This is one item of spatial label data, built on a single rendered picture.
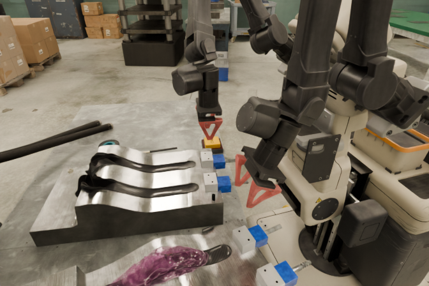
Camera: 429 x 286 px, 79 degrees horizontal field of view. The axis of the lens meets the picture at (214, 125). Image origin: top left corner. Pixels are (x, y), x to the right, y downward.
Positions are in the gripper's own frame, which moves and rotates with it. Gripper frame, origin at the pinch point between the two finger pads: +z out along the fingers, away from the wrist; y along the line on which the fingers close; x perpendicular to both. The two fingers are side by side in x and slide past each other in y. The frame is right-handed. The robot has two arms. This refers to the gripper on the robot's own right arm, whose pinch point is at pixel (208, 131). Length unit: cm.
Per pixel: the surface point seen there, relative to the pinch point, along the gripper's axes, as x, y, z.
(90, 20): -211, -665, 49
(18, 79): -236, -334, 88
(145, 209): -18.9, 16.0, 13.1
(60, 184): -46.0, -0.1, 15.7
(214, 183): 0.0, 12.5, 9.6
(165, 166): -13.8, -1.6, 13.2
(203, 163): -1.7, 2.0, 10.2
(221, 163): 3.9, 1.7, 11.0
